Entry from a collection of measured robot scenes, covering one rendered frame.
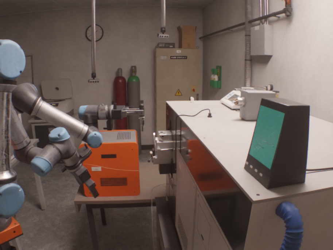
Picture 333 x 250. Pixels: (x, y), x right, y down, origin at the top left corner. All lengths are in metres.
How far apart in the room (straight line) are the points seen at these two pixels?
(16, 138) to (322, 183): 0.96
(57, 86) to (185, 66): 2.35
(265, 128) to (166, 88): 3.97
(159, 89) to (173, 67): 0.45
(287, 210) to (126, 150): 1.45
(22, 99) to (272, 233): 1.03
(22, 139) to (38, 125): 3.54
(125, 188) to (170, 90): 2.83
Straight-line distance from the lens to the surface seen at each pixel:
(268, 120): 0.53
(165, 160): 1.43
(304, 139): 0.53
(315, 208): 0.58
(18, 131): 0.98
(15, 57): 0.78
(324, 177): 0.62
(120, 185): 1.91
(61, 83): 4.76
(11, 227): 1.02
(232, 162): 0.63
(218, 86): 3.95
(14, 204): 0.84
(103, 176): 1.88
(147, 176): 2.25
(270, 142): 0.52
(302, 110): 0.51
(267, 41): 2.56
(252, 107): 1.09
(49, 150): 0.94
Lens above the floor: 1.67
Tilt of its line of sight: 14 degrees down
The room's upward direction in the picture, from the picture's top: straight up
